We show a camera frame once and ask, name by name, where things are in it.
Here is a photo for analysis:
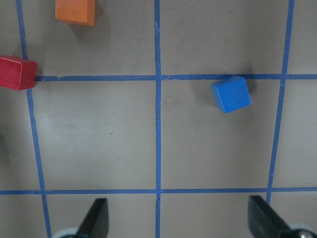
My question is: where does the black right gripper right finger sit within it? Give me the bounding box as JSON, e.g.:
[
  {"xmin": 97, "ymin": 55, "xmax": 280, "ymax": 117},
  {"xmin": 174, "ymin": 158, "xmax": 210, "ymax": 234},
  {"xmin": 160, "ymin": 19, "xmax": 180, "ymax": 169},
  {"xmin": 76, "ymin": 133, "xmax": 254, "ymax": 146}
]
[{"xmin": 248, "ymin": 195, "xmax": 292, "ymax": 238}]

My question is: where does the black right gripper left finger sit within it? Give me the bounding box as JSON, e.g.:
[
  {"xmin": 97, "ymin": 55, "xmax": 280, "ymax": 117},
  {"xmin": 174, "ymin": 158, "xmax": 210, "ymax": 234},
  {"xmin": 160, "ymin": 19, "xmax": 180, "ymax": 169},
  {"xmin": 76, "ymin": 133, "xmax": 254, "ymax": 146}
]
[{"xmin": 76, "ymin": 198, "xmax": 109, "ymax": 238}]

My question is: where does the red wooden block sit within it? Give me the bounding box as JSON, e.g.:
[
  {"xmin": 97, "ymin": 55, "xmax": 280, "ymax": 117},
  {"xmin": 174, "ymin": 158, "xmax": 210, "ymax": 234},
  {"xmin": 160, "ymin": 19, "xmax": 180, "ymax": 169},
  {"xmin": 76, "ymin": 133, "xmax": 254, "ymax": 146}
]
[{"xmin": 0, "ymin": 56, "xmax": 37, "ymax": 91}]

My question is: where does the blue wooden block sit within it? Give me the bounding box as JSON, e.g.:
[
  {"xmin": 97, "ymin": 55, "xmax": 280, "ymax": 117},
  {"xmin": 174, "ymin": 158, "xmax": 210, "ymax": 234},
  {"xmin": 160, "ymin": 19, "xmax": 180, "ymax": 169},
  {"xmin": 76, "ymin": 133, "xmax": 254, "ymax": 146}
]
[{"xmin": 211, "ymin": 76, "xmax": 252, "ymax": 113}]

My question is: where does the orange wooden block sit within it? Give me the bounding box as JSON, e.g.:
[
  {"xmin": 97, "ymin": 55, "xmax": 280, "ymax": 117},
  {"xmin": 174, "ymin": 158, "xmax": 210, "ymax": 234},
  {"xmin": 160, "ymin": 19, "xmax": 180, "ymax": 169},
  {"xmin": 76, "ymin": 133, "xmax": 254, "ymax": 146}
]
[{"xmin": 55, "ymin": 0, "xmax": 96, "ymax": 27}]

